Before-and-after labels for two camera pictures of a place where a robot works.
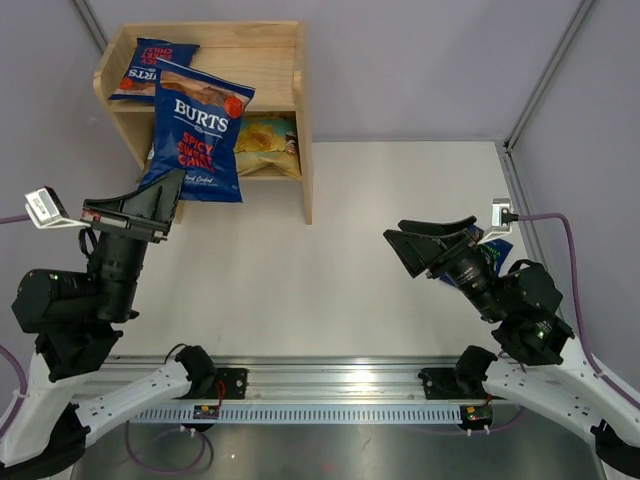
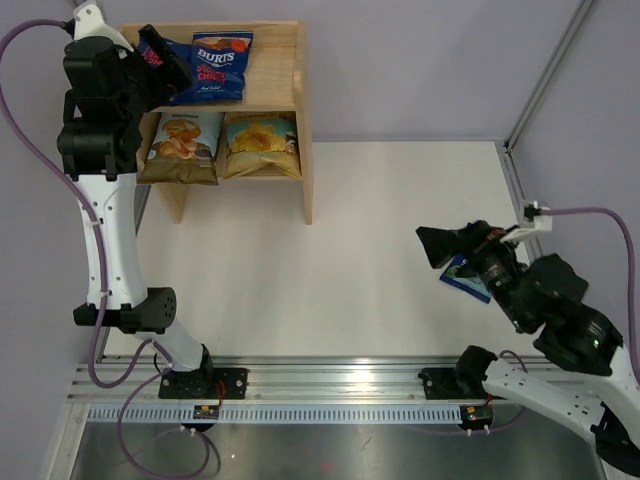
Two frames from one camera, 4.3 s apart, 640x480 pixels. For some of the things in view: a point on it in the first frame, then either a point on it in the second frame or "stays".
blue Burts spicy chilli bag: (139, 80) stays
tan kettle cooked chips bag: (262, 142) stays
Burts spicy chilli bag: (197, 127) → (219, 62)
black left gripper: (151, 209) → (173, 73)
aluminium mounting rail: (283, 377) stays
